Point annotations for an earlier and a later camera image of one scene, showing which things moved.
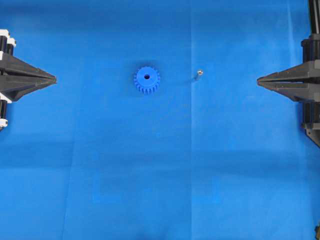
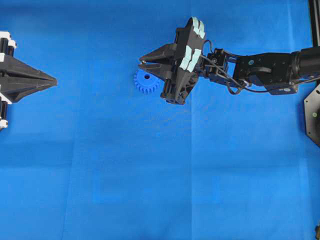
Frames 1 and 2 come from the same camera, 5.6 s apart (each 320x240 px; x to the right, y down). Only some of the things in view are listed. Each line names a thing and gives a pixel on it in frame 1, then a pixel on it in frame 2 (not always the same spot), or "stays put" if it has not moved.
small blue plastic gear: [147, 79] stays put
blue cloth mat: [156, 128] stays put
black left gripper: [13, 87] stays put
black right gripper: [310, 51] -> [190, 44]
